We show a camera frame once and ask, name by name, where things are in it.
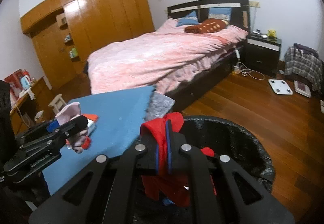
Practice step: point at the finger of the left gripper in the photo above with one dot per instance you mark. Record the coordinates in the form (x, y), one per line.
(37, 131)
(55, 137)

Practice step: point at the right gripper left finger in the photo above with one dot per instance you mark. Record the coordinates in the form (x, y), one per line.
(156, 155)

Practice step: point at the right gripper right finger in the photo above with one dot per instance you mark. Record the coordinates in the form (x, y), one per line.
(169, 145)

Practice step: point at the small white carton box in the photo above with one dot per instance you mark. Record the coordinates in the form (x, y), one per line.
(91, 126)

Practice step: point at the pink sock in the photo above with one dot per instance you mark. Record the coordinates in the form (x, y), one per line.
(70, 116)

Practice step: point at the red knitted cloth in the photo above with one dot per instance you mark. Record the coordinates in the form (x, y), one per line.
(174, 186)

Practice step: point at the orange bristly mat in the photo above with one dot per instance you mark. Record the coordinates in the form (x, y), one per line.
(92, 117)

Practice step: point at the black lined trash bin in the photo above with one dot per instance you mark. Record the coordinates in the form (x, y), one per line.
(166, 198)

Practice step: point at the small white stool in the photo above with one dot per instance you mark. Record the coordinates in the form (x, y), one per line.
(57, 103)

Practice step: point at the wooden side desk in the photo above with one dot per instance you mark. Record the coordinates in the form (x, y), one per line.
(28, 108)

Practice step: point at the blue table mat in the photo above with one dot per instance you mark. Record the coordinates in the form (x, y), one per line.
(121, 113)

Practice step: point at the light blue kettle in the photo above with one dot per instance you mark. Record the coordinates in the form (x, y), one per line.
(25, 82)

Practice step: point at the red gift bag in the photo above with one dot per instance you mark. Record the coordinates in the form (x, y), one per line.
(14, 81)

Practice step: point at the bed with pink duvet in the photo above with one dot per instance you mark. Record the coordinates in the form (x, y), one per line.
(165, 58)

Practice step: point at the wooden wardrobe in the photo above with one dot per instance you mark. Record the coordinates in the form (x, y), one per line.
(65, 32)

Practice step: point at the left blue pillow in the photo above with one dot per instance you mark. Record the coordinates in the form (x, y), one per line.
(190, 19)

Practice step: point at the blue pillow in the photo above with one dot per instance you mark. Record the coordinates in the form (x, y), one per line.
(220, 13)
(190, 19)

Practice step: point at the brown dotted pillow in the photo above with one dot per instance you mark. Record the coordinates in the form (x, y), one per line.
(207, 26)

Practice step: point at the black white nightstand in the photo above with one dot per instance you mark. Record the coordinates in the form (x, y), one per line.
(262, 54)

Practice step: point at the white bathroom scale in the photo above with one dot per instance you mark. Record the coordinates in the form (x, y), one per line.
(280, 87)

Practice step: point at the right blue pillow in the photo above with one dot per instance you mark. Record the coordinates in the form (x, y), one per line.
(220, 13)

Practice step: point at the dark wooden headboard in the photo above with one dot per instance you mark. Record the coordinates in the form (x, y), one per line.
(237, 10)

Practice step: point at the yellow plush toy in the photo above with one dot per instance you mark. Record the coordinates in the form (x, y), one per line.
(272, 34)

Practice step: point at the small red white scale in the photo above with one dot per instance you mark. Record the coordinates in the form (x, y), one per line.
(302, 89)

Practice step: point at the plaid shirt on chair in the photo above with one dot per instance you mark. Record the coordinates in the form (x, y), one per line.
(305, 62)

